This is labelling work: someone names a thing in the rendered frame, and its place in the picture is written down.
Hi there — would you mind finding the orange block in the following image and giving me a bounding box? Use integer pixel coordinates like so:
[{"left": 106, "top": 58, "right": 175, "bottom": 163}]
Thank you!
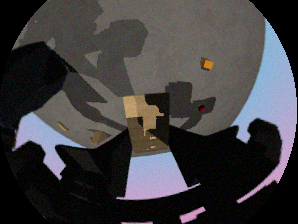
[{"left": 201, "top": 59, "right": 214, "bottom": 69}]

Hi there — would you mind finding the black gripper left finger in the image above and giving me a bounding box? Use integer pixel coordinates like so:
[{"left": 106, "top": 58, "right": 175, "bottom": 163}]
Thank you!
[{"left": 55, "top": 128, "right": 133, "bottom": 197}]

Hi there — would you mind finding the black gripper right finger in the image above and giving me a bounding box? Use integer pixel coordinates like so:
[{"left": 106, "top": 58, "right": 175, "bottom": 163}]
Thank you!
[{"left": 169, "top": 125, "right": 239, "bottom": 188}]

